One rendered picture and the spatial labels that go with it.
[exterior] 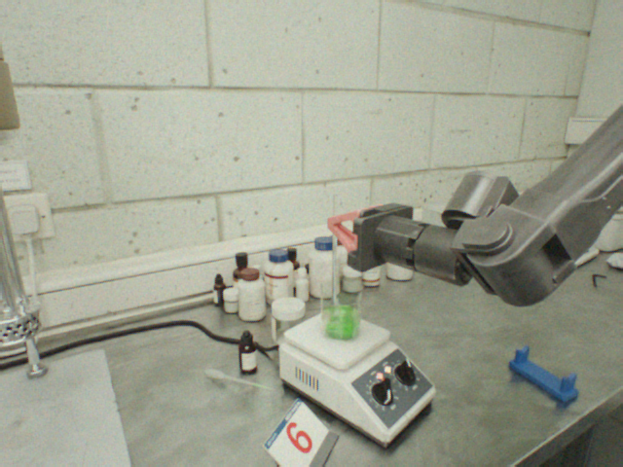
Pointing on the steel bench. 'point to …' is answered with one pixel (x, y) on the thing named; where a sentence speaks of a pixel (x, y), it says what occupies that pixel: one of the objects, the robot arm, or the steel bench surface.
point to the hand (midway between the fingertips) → (334, 223)
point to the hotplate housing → (319, 382)
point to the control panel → (406, 397)
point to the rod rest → (565, 389)
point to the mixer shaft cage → (10, 314)
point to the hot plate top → (303, 335)
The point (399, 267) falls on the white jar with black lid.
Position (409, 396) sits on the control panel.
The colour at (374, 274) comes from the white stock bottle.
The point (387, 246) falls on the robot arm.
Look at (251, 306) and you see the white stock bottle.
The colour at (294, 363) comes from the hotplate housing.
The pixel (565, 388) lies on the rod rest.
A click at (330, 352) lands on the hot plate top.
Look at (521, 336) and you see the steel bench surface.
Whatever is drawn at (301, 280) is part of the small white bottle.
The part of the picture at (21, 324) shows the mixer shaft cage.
